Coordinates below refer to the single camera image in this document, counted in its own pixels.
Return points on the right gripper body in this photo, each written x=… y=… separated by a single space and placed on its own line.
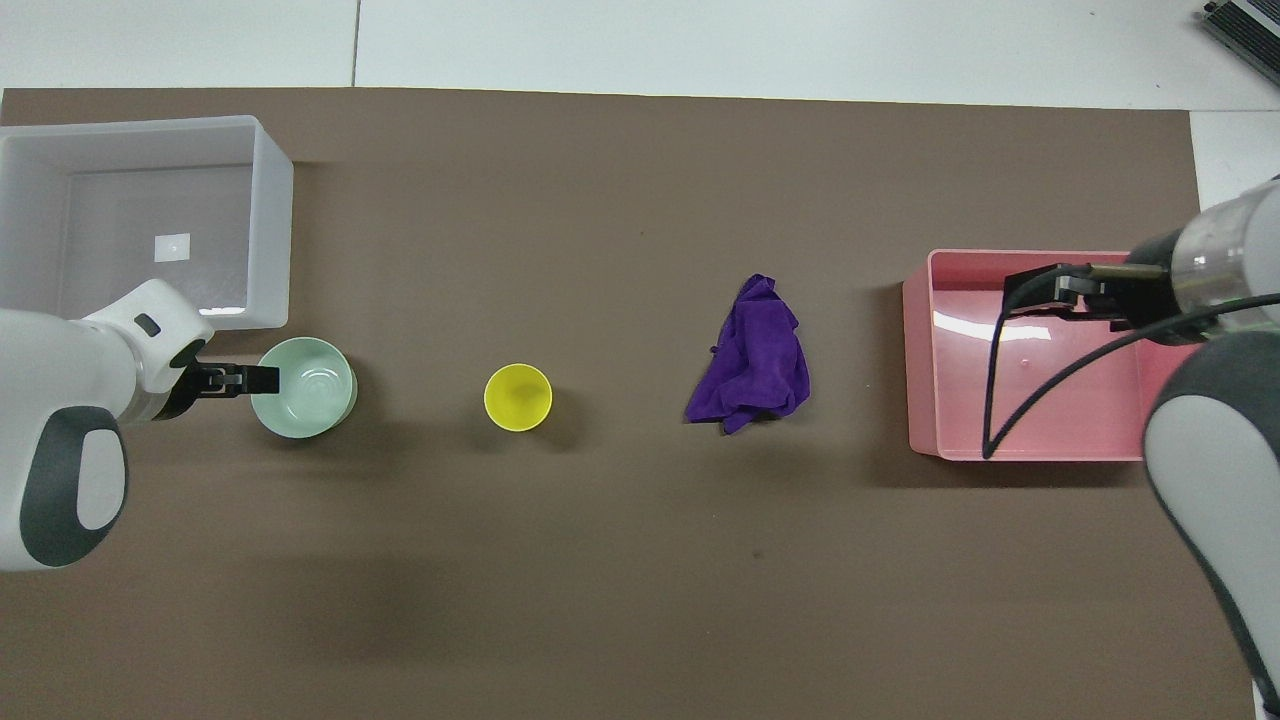
x=1155 y=300

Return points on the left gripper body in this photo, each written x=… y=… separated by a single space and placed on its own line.
x=192 y=382

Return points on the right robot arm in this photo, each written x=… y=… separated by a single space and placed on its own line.
x=1215 y=460

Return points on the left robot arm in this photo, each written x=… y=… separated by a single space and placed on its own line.
x=60 y=400

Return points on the translucent white plastic box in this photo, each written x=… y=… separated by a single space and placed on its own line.
x=270 y=230

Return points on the pale green bowl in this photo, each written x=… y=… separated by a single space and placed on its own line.
x=305 y=395

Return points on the pink plastic bin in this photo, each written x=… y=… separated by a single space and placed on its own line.
x=1070 y=420

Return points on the grey metal device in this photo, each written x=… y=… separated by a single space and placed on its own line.
x=1245 y=28

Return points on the yellow plastic cup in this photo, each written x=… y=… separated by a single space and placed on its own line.
x=518 y=398

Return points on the purple cloth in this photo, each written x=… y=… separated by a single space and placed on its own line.
x=755 y=365

